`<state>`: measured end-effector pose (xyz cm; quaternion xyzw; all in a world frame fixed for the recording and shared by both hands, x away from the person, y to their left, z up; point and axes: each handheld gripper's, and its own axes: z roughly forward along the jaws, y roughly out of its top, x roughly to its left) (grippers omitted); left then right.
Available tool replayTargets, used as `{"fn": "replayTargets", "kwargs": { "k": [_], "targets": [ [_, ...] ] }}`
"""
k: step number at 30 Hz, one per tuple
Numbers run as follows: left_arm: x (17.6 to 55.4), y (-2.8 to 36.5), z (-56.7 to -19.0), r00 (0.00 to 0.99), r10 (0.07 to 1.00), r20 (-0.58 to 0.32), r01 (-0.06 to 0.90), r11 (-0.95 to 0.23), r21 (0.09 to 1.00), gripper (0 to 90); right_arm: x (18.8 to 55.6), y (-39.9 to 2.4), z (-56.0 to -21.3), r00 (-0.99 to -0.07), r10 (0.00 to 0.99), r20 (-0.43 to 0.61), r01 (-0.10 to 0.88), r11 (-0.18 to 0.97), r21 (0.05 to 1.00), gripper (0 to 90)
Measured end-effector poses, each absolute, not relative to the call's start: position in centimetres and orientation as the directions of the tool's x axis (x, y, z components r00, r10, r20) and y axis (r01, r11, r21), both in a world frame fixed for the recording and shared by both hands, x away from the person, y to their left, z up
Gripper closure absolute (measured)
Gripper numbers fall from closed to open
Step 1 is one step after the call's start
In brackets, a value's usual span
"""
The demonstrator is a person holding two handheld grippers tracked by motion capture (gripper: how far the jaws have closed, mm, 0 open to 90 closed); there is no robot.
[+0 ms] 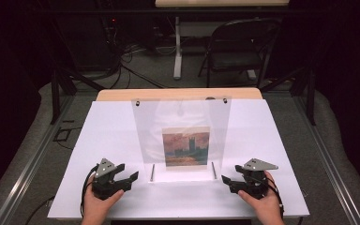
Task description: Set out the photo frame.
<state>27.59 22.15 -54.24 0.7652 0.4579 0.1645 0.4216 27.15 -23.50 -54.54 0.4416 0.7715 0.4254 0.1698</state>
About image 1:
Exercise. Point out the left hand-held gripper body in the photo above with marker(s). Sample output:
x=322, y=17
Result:
x=104, y=181

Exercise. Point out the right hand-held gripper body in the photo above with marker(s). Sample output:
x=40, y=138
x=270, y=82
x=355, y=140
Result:
x=253, y=182

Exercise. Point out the painting photo print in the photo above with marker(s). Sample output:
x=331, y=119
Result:
x=186, y=146

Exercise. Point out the clear acrylic photo frame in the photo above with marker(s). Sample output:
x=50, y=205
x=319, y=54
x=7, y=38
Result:
x=181, y=115

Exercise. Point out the person's right hand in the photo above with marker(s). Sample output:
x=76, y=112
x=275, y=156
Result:
x=265, y=206

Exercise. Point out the person's left hand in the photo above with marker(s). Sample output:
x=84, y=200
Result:
x=98, y=207

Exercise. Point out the white board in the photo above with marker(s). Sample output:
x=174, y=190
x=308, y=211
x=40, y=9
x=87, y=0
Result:
x=106, y=131

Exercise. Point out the wooden table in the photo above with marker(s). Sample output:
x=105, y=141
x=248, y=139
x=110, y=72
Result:
x=156, y=93

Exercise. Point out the black folding chair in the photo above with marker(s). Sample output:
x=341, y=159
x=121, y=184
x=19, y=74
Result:
x=240, y=53

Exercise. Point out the white-legged desk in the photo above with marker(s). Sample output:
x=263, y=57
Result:
x=177, y=50

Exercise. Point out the black metal crossbar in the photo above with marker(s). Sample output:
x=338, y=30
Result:
x=106, y=11

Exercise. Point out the aluminium rail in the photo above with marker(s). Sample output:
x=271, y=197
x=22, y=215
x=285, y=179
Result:
x=28, y=175
x=331, y=168

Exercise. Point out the black metal frame post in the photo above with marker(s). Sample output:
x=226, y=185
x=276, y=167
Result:
x=55, y=97
x=310, y=97

